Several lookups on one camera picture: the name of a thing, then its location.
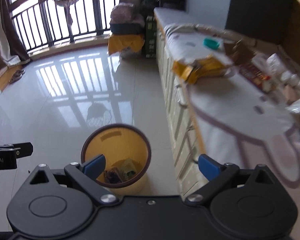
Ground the red snack packet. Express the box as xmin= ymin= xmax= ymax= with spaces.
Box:
xmin=239 ymin=63 xmax=276 ymax=94

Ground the patterned bed sheet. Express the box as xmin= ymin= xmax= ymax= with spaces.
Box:
xmin=162 ymin=23 xmax=300 ymax=190

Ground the green cardboard box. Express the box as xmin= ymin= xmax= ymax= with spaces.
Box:
xmin=142 ymin=15 xmax=157 ymax=59

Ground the brown cardboard piece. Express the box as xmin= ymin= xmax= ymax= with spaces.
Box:
xmin=224 ymin=40 xmax=255 ymax=66

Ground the crumpled white plastic bag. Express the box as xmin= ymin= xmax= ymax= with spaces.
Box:
xmin=266 ymin=54 xmax=300 ymax=92

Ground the yellow cloth covered box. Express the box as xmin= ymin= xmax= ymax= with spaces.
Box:
xmin=108 ymin=34 xmax=145 ymax=58

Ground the yellow trash bin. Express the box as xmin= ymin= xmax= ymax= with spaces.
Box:
xmin=81 ymin=124 xmax=152 ymax=195

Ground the white drawer cabinet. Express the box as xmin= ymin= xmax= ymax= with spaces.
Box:
xmin=156 ymin=19 xmax=207 ymax=198

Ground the black balcony railing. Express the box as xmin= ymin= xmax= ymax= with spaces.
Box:
xmin=8 ymin=0 xmax=119 ymax=53

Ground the pair of slippers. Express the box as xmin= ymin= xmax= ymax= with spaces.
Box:
xmin=9 ymin=69 xmax=25 ymax=84

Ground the brown curtain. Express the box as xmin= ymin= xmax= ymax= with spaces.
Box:
xmin=0 ymin=0 xmax=30 ymax=67

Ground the yellow snack bag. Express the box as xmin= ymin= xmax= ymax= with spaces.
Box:
xmin=172 ymin=55 xmax=232 ymax=85

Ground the teal round lid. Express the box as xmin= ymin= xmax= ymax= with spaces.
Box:
xmin=203 ymin=37 xmax=220 ymax=50

